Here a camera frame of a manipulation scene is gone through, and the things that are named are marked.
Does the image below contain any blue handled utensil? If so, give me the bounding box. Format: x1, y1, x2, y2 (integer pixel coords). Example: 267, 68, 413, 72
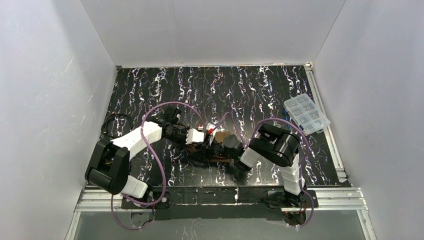
283, 108, 292, 132

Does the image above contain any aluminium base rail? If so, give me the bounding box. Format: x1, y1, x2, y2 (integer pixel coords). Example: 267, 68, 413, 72
75, 186, 368, 222

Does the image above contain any aluminium side rail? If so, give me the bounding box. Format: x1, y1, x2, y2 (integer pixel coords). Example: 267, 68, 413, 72
304, 62, 348, 183

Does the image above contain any clear plastic compartment box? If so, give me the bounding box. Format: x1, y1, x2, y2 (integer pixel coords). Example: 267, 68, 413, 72
283, 93, 331, 136

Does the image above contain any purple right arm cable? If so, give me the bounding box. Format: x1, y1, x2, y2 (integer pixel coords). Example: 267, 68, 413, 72
208, 111, 315, 229

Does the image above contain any black coiled cable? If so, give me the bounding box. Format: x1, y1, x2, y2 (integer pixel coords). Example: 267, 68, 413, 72
100, 113, 134, 138

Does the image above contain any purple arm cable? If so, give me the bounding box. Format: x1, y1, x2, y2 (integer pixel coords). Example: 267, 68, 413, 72
110, 101, 205, 231
208, 111, 315, 229

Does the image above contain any brown woven cloth napkin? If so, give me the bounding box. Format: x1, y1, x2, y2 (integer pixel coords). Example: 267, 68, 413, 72
183, 133, 231, 165

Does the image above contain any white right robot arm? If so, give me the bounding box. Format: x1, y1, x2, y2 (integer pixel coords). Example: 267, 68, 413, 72
186, 123, 306, 207

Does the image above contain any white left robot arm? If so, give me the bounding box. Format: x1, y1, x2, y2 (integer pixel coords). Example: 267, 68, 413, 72
84, 106, 205, 199

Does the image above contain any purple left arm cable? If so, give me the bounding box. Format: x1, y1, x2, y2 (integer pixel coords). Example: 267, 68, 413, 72
110, 101, 205, 231

